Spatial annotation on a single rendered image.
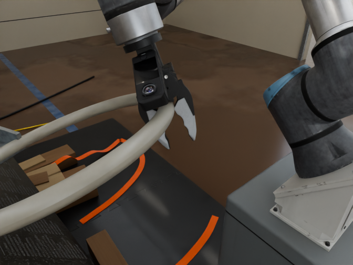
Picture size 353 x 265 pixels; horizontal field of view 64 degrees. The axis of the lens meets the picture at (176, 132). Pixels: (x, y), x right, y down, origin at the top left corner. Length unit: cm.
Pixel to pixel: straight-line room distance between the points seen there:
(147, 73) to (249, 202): 59
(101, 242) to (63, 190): 139
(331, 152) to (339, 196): 12
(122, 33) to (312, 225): 67
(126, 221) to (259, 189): 118
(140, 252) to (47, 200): 147
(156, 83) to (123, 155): 13
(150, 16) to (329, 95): 45
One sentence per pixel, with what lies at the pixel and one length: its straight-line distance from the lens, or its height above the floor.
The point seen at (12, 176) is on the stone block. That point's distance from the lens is 142.
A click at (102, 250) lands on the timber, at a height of 13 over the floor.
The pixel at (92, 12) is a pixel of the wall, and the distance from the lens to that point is 655.
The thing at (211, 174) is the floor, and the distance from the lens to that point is 231.
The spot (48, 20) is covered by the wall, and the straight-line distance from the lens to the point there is 625.
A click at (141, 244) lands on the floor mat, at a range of 185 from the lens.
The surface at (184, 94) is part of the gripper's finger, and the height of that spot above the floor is 128.
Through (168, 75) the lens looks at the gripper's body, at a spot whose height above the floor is 132.
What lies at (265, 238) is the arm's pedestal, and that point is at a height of 80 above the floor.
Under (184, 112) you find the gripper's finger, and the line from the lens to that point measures 53.
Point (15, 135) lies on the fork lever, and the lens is 80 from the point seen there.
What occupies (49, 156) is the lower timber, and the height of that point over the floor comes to 13.
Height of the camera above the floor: 150
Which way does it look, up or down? 33 degrees down
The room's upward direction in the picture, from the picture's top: straight up
